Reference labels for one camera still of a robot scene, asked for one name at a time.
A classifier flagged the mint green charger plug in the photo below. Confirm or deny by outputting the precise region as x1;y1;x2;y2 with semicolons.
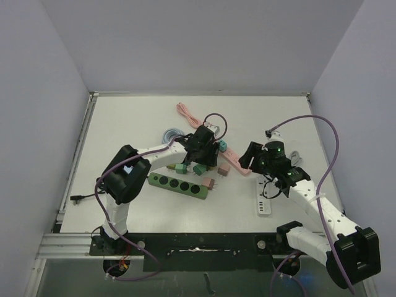
192;164;207;176

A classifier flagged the light blue coiled cable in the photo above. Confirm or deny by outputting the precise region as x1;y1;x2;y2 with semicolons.
163;127;186;145

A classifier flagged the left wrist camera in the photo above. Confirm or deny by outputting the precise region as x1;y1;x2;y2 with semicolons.
204;122;220;137

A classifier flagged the black power cable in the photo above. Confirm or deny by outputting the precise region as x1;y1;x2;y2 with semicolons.
70;192;100;205

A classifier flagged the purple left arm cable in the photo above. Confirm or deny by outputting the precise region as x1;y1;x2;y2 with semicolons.
94;113;229;282

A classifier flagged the pink power strip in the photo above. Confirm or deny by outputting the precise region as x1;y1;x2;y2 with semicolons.
220;147;251;176

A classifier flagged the teal USB charger plug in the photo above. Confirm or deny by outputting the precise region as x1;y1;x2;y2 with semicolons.
218;140;228;152

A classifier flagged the pink USB charger plug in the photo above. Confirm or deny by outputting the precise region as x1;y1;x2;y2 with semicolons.
217;163;230;176

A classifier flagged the green power strip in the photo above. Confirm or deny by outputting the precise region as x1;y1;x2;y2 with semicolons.
147;173;209;199

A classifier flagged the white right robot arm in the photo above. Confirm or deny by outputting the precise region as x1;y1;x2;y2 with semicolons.
239;141;381;289

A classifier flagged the white power strip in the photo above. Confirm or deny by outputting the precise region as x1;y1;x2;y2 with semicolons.
256;177;272;217

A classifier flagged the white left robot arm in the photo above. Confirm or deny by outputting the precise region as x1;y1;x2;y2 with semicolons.
94;125;219;254

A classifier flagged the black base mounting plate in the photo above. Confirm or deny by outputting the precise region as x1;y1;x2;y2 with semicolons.
89;233;291;272

